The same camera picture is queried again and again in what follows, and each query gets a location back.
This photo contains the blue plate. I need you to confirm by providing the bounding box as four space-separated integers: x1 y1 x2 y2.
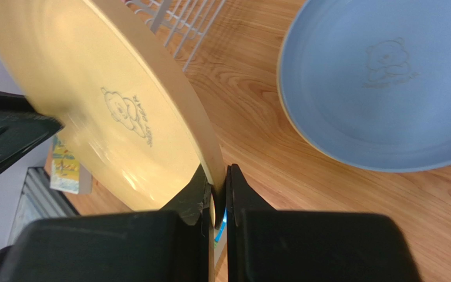
281 1 451 172

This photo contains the blue Treehouse book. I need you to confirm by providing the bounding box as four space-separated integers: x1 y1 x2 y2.
214 213 227 253

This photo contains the tan yellow plate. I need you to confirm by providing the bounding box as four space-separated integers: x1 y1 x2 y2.
0 1 226 210

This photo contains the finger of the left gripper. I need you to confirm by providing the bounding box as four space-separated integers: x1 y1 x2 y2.
0 91 62 174

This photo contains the yellow book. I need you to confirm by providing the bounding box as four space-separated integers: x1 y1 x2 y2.
50 136 92 194

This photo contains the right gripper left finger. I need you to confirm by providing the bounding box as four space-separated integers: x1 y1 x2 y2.
0 167 213 281

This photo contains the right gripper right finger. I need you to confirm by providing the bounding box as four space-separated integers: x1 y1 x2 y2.
225 164 421 281

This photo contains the white wire dish rack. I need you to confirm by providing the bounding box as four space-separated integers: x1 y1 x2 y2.
122 0 226 72

